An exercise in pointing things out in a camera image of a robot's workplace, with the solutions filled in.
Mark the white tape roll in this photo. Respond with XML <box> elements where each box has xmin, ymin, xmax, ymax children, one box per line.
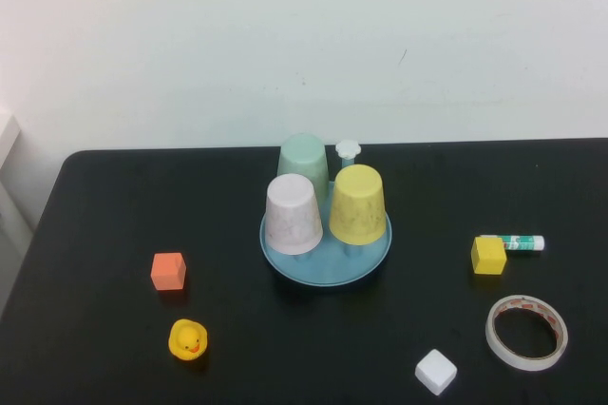
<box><xmin>484</xmin><ymin>294</ymin><xmax>570</xmax><ymax>373</ymax></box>

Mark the green white glue stick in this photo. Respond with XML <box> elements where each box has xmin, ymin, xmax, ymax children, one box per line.
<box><xmin>479</xmin><ymin>234</ymin><xmax>547</xmax><ymax>254</ymax></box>

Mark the yellow rubber duck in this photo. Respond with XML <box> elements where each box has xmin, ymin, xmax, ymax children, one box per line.
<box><xmin>167</xmin><ymin>318</ymin><xmax>209</xmax><ymax>362</ymax></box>

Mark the blue cup stand tray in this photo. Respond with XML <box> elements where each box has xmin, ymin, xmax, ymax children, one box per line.
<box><xmin>258</xmin><ymin>139</ymin><xmax>394</xmax><ymax>288</ymax></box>

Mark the orange cube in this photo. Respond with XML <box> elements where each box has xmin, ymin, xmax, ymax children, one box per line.
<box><xmin>149</xmin><ymin>251</ymin><xmax>187</xmax><ymax>291</ymax></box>

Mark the yellow plastic cup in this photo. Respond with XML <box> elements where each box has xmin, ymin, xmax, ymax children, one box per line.
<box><xmin>328</xmin><ymin>164</ymin><xmax>388</xmax><ymax>247</ymax></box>

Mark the yellow cube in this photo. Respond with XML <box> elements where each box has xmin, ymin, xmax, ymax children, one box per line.
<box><xmin>470</xmin><ymin>236</ymin><xmax>508</xmax><ymax>276</ymax></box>

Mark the white speckled plastic cup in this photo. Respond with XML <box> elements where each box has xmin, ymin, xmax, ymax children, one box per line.
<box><xmin>264</xmin><ymin>173</ymin><xmax>324</xmax><ymax>256</ymax></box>

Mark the pale green plastic cup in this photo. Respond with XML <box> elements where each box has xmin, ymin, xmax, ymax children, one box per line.
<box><xmin>276</xmin><ymin>132</ymin><xmax>331</xmax><ymax>204</ymax></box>

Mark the white cube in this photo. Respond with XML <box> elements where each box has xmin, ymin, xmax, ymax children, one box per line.
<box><xmin>414</xmin><ymin>348</ymin><xmax>458</xmax><ymax>397</ymax></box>

